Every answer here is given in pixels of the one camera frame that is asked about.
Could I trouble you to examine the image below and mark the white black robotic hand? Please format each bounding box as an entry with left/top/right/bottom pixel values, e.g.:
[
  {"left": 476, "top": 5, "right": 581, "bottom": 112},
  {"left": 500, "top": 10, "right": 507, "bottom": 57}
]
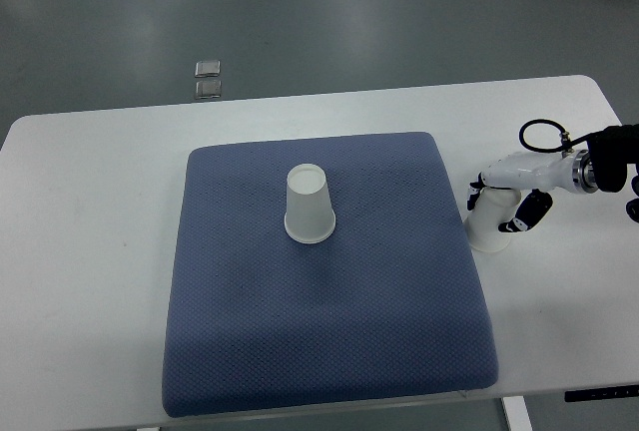
[{"left": 466, "top": 150, "right": 598, "bottom": 233}]

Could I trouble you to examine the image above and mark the white paper cup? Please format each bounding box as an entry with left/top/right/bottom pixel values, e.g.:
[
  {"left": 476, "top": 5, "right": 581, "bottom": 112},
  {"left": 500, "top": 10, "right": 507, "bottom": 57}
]
[
  {"left": 284, "top": 164, "right": 336, "bottom": 244},
  {"left": 464, "top": 187, "right": 521, "bottom": 253}
]

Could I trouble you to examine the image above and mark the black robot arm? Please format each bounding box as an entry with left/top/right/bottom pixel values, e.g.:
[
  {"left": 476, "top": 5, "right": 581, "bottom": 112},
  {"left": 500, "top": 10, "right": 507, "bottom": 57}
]
[{"left": 585, "top": 125, "right": 638, "bottom": 193}]

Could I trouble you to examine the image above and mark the blue fabric cushion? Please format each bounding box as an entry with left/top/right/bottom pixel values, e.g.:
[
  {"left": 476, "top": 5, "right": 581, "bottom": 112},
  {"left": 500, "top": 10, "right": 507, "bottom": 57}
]
[{"left": 162, "top": 132, "right": 498, "bottom": 417}]

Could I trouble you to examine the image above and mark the white paper cup on cushion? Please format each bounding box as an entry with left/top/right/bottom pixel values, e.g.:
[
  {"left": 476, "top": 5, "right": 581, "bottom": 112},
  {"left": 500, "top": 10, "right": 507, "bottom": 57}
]
[{"left": 284, "top": 164, "right": 336, "bottom": 244}]

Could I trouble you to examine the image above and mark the black table control panel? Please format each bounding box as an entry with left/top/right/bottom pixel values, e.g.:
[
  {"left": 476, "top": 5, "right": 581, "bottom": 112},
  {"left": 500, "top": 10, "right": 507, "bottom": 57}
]
[{"left": 564, "top": 385, "right": 639, "bottom": 403}]

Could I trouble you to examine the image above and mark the white table leg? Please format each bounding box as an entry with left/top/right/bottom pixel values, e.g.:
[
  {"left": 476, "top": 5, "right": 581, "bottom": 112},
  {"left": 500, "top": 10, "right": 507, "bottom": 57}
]
[{"left": 501, "top": 396, "right": 533, "bottom": 431}]

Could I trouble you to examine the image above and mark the lower metal floor plate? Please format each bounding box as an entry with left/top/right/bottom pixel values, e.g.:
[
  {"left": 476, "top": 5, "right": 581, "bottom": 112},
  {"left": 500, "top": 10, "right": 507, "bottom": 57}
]
[{"left": 195, "top": 79, "right": 222, "bottom": 100}]

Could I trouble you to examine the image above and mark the metal floor plate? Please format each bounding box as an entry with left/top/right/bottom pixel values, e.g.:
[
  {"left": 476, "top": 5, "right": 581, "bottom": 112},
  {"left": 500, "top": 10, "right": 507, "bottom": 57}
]
[
  {"left": 195, "top": 79, "right": 222, "bottom": 100},
  {"left": 195, "top": 59, "right": 221, "bottom": 78}
]

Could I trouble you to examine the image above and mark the upper metal floor plate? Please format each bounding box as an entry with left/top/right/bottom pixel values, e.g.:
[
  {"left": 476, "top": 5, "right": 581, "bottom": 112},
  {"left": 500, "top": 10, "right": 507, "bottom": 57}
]
[{"left": 195, "top": 59, "right": 221, "bottom": 78}]

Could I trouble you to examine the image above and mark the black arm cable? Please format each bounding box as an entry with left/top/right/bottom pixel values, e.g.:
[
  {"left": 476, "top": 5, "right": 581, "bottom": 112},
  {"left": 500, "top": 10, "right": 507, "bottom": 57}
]
[{"left": 518, "top": 119, "right": 600, "bottom": 155}]

